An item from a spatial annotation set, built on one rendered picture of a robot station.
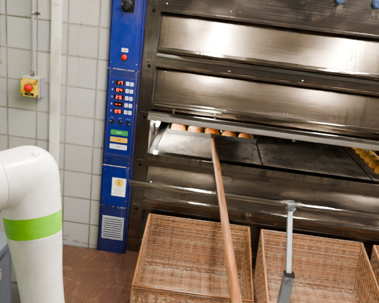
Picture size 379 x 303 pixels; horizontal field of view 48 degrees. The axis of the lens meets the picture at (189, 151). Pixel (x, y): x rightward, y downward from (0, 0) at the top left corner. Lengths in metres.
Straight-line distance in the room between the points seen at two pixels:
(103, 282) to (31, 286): 1.32
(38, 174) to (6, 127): 1.57
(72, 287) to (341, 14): 1.81
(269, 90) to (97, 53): 0.87
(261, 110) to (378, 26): 0.65
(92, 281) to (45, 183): 1.43
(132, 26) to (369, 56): 1.12
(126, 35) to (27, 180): 1.35
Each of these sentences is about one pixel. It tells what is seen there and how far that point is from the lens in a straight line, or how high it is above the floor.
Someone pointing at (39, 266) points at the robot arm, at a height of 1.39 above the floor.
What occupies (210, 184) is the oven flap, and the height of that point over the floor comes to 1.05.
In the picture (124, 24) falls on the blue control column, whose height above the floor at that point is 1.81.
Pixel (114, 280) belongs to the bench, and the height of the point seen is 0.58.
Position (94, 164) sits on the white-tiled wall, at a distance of 2.33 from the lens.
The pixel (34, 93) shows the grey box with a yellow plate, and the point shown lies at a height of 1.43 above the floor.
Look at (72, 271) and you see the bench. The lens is 2.35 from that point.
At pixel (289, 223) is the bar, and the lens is 1.91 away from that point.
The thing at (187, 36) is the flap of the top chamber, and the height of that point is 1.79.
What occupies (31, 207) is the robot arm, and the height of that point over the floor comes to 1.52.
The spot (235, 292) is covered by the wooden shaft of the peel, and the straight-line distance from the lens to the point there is 1.24.
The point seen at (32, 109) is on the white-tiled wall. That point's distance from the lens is 2.36.
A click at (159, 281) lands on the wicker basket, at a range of 2.29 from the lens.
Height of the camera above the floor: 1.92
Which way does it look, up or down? 18 degrees down
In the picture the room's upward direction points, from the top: 7 degrees clockwise
